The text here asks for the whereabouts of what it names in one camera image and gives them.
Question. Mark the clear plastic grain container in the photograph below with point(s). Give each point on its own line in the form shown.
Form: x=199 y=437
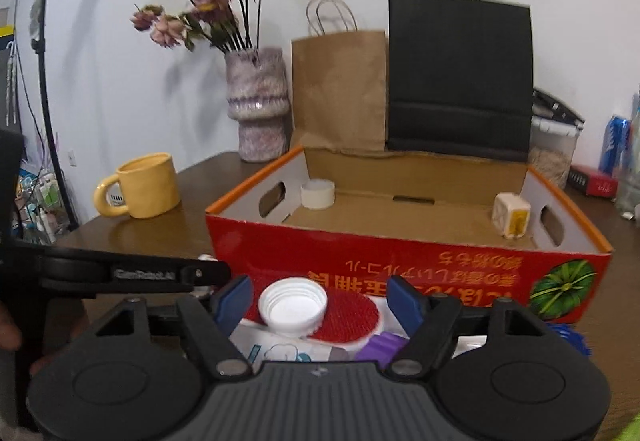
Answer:
x=550 y=156

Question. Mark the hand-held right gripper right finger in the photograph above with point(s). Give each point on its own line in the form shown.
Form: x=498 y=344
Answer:
x=402 y=302

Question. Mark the white blue-printed packet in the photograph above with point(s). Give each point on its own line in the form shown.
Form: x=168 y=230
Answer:
x=280 y=350

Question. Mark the yellow ceramic mug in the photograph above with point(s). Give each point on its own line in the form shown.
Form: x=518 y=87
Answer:
x=147 y=191

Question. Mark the white wall socket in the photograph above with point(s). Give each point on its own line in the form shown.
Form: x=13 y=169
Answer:
x=72 y=157

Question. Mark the blue drink can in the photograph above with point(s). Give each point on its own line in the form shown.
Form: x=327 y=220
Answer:
x=615 y=143

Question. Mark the white yellow-labelled small bottle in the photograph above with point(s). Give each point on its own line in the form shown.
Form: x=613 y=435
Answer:
x=511 y=215

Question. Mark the red cardboard box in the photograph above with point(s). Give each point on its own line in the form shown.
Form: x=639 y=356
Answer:
x=410 y=266

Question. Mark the blue scalloped lid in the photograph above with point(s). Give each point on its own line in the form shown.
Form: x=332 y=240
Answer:
x=570 y=338

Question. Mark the black paper bag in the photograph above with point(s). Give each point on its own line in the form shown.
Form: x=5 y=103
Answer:
x=459 y=76

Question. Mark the cluttered shelf of bottles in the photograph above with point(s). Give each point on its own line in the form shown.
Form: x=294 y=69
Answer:
x=40 y=208

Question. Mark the red flat box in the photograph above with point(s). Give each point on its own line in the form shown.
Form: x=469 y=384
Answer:
x=595 y=181

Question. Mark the purple white ceramic vase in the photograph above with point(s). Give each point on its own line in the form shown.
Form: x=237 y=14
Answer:
x=257 y=103

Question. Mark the black studio light stand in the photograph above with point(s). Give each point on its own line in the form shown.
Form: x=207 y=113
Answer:
x=47 y=71

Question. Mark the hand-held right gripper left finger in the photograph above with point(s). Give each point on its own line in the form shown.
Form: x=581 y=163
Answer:
x=233 y=303

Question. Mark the clear plastic bottle blue cap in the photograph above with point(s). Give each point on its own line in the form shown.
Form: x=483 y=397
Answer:
x=631 y=161

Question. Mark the person's left hand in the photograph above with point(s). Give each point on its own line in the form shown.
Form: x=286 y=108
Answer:
x=9 y=332

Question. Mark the green cloth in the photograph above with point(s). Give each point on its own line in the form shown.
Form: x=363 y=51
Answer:
x=625 y=428

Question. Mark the red round bristle brush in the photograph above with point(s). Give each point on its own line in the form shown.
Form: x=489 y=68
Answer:
x=347 y=318

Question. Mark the brown paper bag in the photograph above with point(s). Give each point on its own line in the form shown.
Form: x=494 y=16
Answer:
x=340 y=91

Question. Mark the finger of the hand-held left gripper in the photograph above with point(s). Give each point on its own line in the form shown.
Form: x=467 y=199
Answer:
x=140 y=272

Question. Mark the purple ribbed lid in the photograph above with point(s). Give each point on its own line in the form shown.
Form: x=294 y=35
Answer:
x=380 y=349

